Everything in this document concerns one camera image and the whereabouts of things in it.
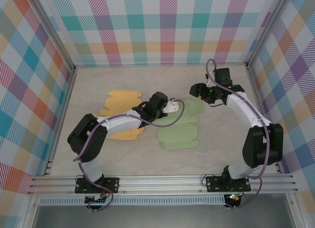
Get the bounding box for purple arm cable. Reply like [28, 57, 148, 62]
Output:
[205, 59, 270, 210]
[73, 99, 186, 212]

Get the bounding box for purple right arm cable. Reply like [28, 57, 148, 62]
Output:
[205, 59, 270, 210]

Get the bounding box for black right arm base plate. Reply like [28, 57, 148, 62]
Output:
[205, 175, 252, 193]

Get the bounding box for aluminium side rail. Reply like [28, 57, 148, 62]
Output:
[44, 65, 77, 177]
[246, 64, 284, 174]

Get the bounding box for aluminium frame post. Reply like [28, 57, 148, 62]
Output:
[246, 0, 293, 66]
[31, 0, 76, 71]

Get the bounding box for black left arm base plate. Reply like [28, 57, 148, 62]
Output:
[75, 177, 121, 195]

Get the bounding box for aluminium mounting rail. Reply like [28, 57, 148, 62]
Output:
[27, 173, 298, 195]

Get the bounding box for orange cloth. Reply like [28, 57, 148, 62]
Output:
[91, 90, 145, 141]

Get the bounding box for grey metal panel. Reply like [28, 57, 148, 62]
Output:
[31, 204, 296, 228]

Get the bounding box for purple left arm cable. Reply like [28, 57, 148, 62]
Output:
[73, 99, 186, 212]

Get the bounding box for slotted white cable duct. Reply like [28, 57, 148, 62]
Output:
[39, 195, 227, 206]

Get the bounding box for green paper box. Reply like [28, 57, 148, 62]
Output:
[157, 99, 205, 152]

